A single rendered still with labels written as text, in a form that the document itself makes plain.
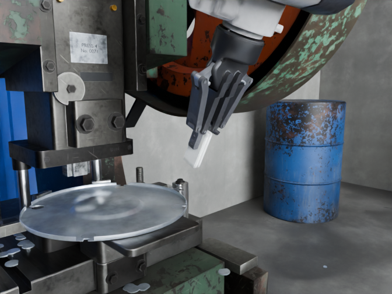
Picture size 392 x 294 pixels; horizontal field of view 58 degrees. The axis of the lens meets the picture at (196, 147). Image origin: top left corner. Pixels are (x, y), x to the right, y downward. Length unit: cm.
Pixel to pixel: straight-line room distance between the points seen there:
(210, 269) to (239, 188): 235
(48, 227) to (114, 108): 23
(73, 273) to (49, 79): 32
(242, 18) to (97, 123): 31
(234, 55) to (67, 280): 45
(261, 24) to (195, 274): 46
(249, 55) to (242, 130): 248
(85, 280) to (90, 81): 35
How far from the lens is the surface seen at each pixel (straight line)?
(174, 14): 75
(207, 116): 57
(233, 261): 78
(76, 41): 67
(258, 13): 51
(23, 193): 80
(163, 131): 238
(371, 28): 390
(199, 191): 271
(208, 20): 96
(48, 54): 61
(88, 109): 64
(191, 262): 76
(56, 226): 61
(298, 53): 75
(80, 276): 67
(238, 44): 52
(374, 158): 389
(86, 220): 63
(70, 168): 75
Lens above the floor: 100
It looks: 10 degrees down
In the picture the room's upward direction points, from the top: straight up
